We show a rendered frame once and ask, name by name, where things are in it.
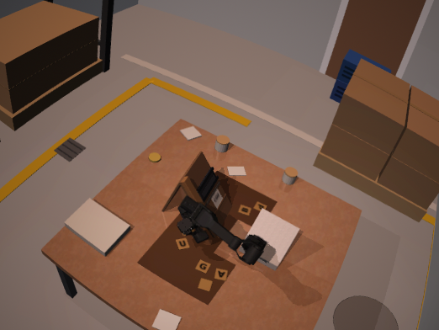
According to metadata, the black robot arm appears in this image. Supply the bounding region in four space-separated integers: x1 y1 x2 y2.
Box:
177 196 267 265

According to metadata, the white flat rectangular card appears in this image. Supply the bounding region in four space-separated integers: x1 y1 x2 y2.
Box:
227 167 246 176

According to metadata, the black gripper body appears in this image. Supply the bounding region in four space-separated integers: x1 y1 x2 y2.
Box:
178 206 209 243

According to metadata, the yellow flat round disc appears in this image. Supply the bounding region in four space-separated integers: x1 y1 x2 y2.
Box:
149 152 161 162

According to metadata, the dark grey cylindrical container with orange lid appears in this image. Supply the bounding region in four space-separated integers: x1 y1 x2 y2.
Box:
283 167 298 184
214 135 230 152

